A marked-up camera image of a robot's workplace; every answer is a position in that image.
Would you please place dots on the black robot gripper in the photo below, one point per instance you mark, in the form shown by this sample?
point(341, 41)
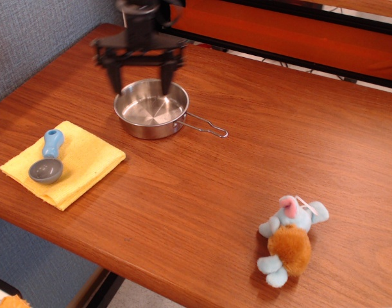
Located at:
point(141, 43)

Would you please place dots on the silver pot with wire handle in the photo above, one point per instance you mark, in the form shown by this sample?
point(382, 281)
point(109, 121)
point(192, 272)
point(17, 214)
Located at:
point(147, 114)

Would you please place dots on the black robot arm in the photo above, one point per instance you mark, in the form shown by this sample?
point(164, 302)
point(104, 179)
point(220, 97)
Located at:
point(139, 4)

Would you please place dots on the yellow folded towel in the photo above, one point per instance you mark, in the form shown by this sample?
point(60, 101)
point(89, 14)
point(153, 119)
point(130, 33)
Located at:
point(86, 158)

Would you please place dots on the blue scoop with grey bowl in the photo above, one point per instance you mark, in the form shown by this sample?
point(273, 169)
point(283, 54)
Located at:
point(49, 169)

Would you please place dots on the blue and orange plush toy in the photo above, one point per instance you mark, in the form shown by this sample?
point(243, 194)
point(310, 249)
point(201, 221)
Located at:
point(289, 245)

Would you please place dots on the orange panel with black frame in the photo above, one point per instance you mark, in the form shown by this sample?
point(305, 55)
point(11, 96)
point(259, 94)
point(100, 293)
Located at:
point(303, 33)

